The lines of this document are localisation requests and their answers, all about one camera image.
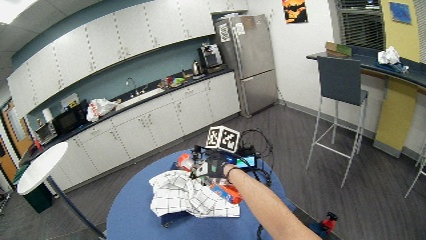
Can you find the black coffee machine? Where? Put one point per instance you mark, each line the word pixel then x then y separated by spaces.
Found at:
pixel 210 58

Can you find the kitchen sink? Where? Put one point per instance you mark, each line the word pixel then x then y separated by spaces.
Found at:
pixel 140 98

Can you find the kitchen faucet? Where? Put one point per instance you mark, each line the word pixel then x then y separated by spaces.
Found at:
pixel 131 85

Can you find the blue round table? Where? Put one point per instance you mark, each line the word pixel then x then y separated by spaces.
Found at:
pixel 195 220

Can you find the white cube with black markers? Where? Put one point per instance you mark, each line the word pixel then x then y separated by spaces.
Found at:
pixel 223 137

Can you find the white plastic bag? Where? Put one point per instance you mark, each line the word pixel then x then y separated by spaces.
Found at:
pixel 100 108

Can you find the white round table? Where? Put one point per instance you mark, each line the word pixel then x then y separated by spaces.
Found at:
pixel 42 166

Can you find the black microwave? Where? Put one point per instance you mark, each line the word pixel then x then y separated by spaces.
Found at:
pixel 68 120

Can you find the green item on counter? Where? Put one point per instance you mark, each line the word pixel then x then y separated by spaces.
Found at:
pixel 179 80

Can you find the blue poster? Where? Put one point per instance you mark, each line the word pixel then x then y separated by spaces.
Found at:
pixel 400 12

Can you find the white crumpled bag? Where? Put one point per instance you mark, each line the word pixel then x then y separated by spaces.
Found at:
pixel 389 55

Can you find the white cabinets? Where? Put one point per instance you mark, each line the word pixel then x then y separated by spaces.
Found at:
pixel 147 130
pixel 111 43

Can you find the grey bar stool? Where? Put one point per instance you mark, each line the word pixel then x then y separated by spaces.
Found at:
pixel 340 100

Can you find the white checked cloth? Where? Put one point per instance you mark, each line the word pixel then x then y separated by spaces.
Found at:
pixel 187 196

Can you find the stainless steel refrigerator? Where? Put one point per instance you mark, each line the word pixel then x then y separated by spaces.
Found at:
pixel 251 63

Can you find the silver toaster oven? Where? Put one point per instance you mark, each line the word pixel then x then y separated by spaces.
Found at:
pixel 46 133

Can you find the orange snack packet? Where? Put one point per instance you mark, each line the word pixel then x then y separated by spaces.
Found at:
pixel 228 194

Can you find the steel kettle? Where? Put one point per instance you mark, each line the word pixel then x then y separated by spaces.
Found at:
pixel 196 68

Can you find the cardboard box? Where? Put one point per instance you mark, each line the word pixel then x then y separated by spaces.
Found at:
pixel 339 49

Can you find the white metal stool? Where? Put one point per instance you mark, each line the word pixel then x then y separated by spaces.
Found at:
pixel 419 171

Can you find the dark bar counter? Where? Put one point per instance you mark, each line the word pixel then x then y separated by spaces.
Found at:
pixel 400 100

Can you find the white upper cabinets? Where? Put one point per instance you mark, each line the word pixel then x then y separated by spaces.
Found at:
pixel 111 43

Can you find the black device with lit screen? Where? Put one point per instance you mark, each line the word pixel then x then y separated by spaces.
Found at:
pixel 247 162

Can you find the white paper towel roll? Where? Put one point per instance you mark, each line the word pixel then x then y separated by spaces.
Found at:
pixel 47 115

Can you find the red spray bottle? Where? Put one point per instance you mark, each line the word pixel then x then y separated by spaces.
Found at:
pixel 329 221

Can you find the window blinds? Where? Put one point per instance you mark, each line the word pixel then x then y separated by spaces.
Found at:
pixel 360 24

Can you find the green bin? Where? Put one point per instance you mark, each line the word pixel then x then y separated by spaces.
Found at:
pixel 38 197

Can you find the wooden door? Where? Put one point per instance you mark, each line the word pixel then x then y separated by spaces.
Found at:
pixel 18 133

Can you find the white lower cabinets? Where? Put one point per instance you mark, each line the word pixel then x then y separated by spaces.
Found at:
pixel 147 130

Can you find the red and white bottle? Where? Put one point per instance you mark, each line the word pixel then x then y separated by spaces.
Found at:
pixel 186 162

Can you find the orange poster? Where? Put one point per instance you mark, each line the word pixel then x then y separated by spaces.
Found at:
pixel 295 10

